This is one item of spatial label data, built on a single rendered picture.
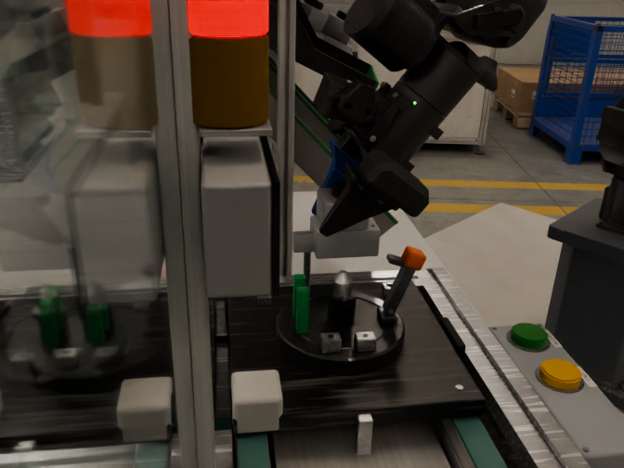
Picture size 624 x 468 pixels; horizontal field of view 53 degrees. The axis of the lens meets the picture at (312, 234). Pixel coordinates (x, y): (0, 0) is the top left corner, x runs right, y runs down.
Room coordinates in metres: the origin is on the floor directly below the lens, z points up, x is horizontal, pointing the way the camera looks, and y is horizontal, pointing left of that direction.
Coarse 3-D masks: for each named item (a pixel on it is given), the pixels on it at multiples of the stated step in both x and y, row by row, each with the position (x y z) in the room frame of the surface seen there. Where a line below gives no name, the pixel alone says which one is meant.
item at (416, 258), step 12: (408, 252) 0.58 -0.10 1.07; (420, 252) 0.59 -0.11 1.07; (396, 264) 0.58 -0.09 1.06; (408, 264) 0.58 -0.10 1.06; (420, 264) 0.58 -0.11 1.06; (396, 276) 0.59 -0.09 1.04; (408, 276) 0.58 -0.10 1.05; (396, 288) 0.58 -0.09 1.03; (384, 300) 0.59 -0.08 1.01; (396, 300) 0.58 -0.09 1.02
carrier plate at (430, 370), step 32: (288, 288) 0.68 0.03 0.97; (320, 288) 0.68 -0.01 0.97; (352, 288) 0.68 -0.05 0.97; (416, 288) 0.69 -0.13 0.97; (256, 320) 0.60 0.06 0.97; (416, 320) 0.61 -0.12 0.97; (256, 352) 0.54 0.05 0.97; (416, 352) 0.55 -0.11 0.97; (448, 352) 0.55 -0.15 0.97; (288, 384) 0.49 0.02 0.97; (320, 384) 0.49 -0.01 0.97; (352, 384) 0.49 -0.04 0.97; (384, 384) 0.49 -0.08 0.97; (416, 384) 0.49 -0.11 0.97; (448, 384) 0.50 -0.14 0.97; (288, 416) 0.45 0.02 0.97; (320, 416) 0.45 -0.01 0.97; (352, 416) 0.45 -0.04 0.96; (384, 416) 0.46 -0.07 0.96; (416, 416) 0.46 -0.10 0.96; (448, 416) 0.47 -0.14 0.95
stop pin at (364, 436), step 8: (360, 416) 0.45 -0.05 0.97; (368, 416) 0.45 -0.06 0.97; (360, 424) 0.44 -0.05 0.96; (368, 424) 0.44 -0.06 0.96; (360, 432) 0.44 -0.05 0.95; (368, 432) 0.44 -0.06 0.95; (360, 440) 0.44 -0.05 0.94; (368, 440) 0.44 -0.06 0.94; (360, 448) 0.44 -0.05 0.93; (368, 448) 0.44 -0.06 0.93
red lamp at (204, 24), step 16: (192, 0) 0.35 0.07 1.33; (208, 0) 0.34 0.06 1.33; (224, 0) 0.34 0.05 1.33; (240, 0) 0.35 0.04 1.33; (256, 0) 0.35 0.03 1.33; (192, 16) 0.35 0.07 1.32; (208, 16) 0.34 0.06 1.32; (224, 16) 0.34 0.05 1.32; (240, 16) 0.35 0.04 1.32; (256, 16) 0.35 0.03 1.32; (192, 32) 0.35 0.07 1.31; (208, 32) 0.34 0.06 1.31; (224, 32) 0.34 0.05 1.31; (240, 32) 0.35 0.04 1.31; (256, 32) 0.35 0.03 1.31
